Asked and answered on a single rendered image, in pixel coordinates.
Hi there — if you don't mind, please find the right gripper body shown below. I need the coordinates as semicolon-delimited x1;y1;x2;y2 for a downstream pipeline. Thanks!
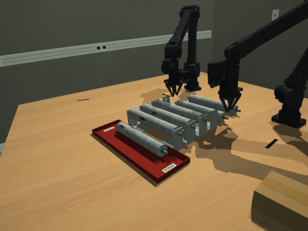
164;77;183;86

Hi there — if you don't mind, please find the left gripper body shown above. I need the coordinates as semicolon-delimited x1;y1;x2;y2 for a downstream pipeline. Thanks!
218;78;243;99

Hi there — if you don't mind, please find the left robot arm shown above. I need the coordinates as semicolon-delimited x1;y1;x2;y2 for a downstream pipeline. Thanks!
208;0;308;128

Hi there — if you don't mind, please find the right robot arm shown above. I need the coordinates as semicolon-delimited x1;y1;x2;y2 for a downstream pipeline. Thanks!
161;5;201;92

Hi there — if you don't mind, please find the red rectangular tray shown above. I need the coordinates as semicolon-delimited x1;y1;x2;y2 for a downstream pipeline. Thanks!
92;119;190;183

